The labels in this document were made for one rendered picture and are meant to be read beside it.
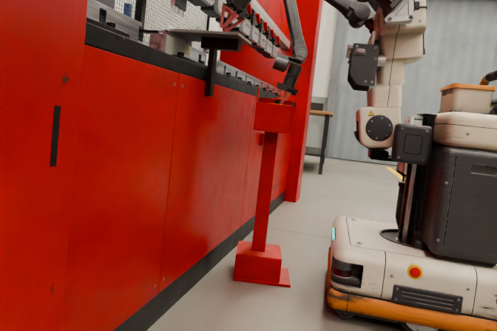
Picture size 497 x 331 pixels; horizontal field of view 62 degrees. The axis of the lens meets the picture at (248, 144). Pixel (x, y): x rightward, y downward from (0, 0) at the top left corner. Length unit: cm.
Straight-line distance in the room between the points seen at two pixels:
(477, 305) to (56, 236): 137
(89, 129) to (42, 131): 28
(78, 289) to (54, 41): 58
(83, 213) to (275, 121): 98
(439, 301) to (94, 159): 123
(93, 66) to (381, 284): 119
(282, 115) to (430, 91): 778
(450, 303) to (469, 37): 836
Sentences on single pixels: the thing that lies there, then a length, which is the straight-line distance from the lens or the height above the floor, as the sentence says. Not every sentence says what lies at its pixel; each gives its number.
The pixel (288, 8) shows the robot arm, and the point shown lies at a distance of 202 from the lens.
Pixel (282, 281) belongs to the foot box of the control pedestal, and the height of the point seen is 1.
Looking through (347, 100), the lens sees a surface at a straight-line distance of 919.
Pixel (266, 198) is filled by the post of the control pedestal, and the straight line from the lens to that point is 185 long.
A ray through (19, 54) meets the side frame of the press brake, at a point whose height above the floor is 77.
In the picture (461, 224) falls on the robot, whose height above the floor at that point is 42.
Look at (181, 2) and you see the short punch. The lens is 169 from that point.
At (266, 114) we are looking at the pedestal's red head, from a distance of 175.
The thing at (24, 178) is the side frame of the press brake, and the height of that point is 59.
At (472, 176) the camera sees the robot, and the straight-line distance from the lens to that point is 163.
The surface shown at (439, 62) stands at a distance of 951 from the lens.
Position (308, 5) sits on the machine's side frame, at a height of 172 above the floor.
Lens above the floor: 72
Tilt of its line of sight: 4 degrees down
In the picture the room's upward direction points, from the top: 6 degrees clockwise
